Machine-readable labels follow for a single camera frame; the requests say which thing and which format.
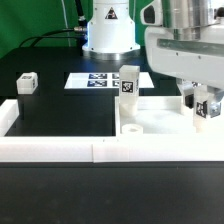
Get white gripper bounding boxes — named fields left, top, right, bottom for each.
left=144, top=26, right=224, bottom=118

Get white square table top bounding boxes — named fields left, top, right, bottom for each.
left=115, top=96, right=224, bottom=135

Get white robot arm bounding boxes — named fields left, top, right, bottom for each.
left=83, top=0, right=224, bottom=118

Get white U-shaped obstacle fence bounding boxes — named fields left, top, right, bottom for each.
left=0, top=100, right=224, bottom=163

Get white marker base plate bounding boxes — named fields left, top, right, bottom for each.
left=64, top=72, right=155, bottom=90

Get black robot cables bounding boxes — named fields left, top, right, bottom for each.
left=18, top=0, right=89, bottom=48

